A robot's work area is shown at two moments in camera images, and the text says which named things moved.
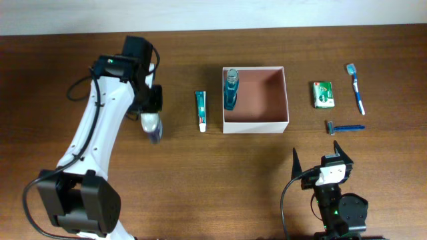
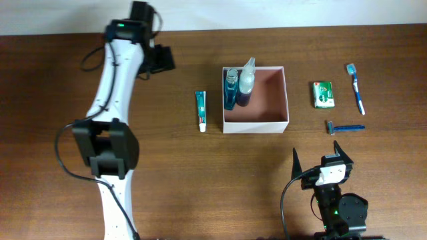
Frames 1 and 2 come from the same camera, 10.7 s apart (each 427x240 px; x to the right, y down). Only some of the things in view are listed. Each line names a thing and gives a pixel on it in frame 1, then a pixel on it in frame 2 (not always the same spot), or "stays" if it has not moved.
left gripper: [155, 100] -> [163, 59]
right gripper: [309, 178] stays
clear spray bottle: [152, 123] -> [247, 83]
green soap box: [323, 95] stays
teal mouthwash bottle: [231, 89] stays
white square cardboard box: [261, 105] stays
